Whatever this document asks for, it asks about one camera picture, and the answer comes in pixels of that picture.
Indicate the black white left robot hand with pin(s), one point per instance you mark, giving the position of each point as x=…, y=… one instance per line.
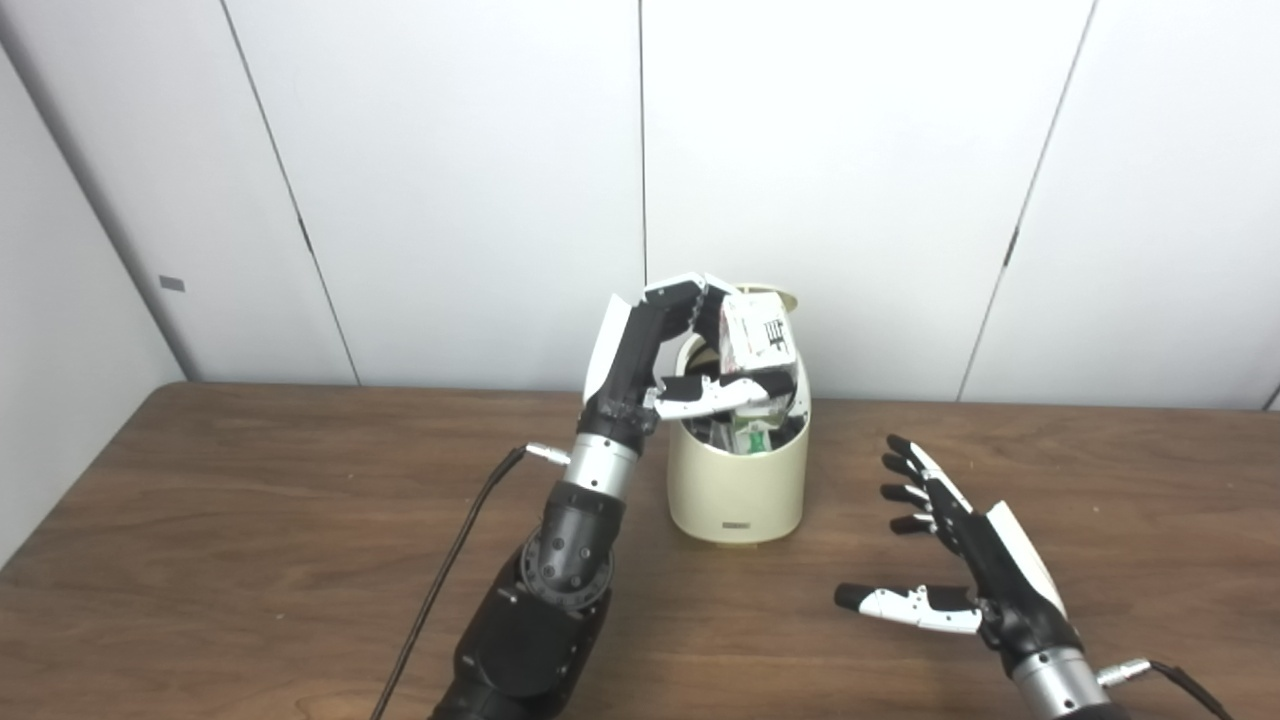
x=625, y=370

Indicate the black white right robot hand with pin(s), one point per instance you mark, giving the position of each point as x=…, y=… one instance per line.
x=1005, y=575

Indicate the white green milk carton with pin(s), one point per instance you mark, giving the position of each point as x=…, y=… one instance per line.
x=760, y=340

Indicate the cream-colored bin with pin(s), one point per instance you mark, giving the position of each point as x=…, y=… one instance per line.
x=735, y=490

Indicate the cream round bin lid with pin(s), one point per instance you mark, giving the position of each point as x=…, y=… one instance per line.
x=788, y=298

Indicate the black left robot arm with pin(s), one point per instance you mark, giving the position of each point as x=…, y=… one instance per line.
x=550, y=620

